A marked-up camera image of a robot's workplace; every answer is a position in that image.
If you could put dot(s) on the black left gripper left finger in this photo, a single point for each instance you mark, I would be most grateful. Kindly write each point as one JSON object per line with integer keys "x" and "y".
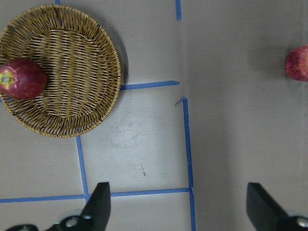
{"x": 94, "y": 216}

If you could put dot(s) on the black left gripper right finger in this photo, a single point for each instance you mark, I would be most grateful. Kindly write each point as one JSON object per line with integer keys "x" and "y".
{"x": 266, "y": 214}

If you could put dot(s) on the yellow-red apple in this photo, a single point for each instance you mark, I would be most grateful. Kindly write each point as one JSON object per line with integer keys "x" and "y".
{"x": 296, "y": 64}

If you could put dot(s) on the woven wicker basket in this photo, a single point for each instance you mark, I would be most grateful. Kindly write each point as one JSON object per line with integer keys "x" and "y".
{"x": 82, "y": 64}

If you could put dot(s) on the dark red apple in basket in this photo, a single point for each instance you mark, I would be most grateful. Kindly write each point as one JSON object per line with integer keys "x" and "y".
{"x": 22, "y": 79}

